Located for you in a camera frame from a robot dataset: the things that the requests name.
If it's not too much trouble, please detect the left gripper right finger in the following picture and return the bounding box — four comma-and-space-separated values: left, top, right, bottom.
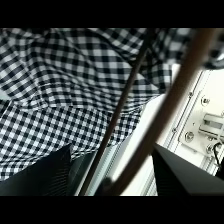
151, 143, 224, 197

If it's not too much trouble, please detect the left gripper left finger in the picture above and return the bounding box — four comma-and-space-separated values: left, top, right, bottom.
0, 143, 73, 197

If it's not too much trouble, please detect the black white checked shirt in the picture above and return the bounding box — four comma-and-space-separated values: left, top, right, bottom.
0, 28, 224, 183

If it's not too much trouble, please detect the black cable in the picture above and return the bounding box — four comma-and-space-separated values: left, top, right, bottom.
212, 142, 224, 181

